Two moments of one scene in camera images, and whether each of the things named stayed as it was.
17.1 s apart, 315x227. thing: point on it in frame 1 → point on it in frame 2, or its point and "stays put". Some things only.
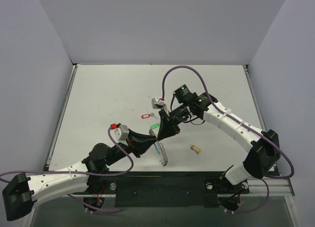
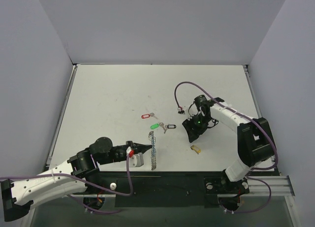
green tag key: [153, 126] stays put
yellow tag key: [195, 148] stays put
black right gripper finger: [167, 128] → [192, 134]
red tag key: [147, 115] stays put
